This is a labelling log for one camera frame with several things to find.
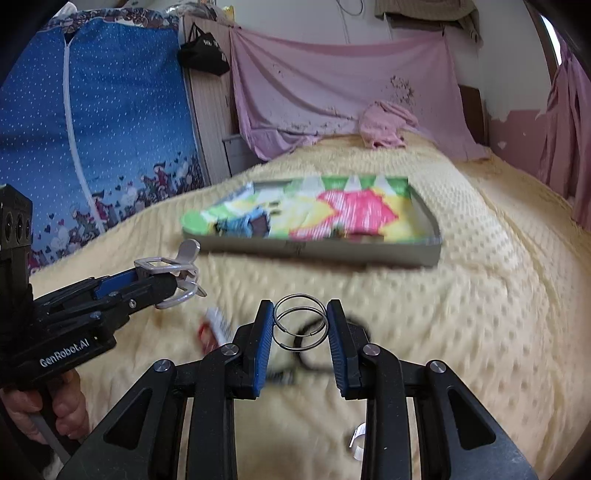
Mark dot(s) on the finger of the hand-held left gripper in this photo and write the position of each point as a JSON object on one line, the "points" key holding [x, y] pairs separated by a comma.
{"points": [[147, 293], [115, 285]]}

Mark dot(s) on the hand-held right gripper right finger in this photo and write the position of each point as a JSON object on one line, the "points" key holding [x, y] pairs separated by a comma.
{"points": [[337, 353]]}

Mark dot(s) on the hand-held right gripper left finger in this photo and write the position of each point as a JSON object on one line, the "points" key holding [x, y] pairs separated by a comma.
{"points": [[261, 344]]}

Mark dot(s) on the silver hoop earring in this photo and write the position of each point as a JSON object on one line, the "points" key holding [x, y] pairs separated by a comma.
{"points": [[277, 330], [300, 296]]}

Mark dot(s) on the shallow tray with colourful lining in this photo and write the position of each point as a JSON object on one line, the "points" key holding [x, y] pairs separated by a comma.
{"points": [[323, 256]]}

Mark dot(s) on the person's left hand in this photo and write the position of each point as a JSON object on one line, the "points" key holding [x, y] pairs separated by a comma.
{"points": [[69, 406]]}

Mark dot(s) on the black hair band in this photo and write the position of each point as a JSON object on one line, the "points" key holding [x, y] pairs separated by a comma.
{"points": [[314, 365]]}

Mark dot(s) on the red white small packet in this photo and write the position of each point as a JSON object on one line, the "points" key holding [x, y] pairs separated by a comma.
{"points": [[217, 323]]}

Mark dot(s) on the small clear plastic piece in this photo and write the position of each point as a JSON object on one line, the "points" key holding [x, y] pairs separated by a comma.
{"points": [[358, 434]]}

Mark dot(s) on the blue hair accessory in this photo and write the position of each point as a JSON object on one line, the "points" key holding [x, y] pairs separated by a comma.
{"points": [[235, 226]]}

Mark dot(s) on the grey bedside drawer unit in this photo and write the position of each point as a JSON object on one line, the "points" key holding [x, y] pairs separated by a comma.
{"points": [[238, 154]]}

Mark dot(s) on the blue dotted fabric wardrobe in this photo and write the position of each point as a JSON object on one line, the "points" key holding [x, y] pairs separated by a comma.
{"points": [[129, 115]]}

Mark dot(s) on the light wooden cabinet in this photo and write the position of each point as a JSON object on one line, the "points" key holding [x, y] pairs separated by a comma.
{"points": [[212, 120]]}

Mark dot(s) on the pink crumpled towel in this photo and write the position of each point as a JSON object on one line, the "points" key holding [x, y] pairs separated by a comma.
{"points": [[385, 124]]}

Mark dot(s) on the black hanging bag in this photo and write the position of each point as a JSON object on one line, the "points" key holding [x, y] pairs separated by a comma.
{"points": [[203, 55]]}

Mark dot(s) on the pink hanging sheet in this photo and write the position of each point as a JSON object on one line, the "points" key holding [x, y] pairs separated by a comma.
{"points": [[323, 78]]}

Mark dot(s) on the brown wooden headboard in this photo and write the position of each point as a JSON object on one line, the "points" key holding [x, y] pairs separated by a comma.
{"points": [[473, 115]]}

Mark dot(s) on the pile of plastic bags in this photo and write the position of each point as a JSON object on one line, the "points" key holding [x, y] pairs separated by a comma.
{"points": [[198, 8]]}

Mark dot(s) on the pink curtain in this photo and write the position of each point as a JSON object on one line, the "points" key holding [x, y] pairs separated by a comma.
{"points": [[565, 138]]}

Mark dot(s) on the olive green cloth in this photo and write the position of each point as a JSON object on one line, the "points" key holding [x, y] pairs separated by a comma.
{"points": [[429, 14]]}

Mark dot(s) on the wooden window frame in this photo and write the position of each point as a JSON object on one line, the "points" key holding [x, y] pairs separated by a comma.
{"points": [[547, 37]]}

